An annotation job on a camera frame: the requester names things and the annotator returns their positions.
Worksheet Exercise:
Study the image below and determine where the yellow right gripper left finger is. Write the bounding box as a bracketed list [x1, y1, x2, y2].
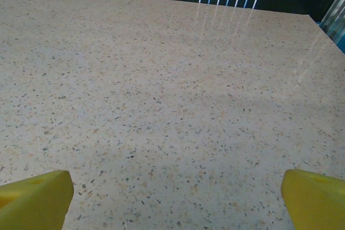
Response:
[0, 170, 74, 230]

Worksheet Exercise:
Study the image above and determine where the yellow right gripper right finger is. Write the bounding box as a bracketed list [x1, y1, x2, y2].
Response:
[280, 169, 345, 230]

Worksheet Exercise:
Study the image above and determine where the aluminium frame post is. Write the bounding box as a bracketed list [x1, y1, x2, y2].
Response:
[320, 0, 345, 39]

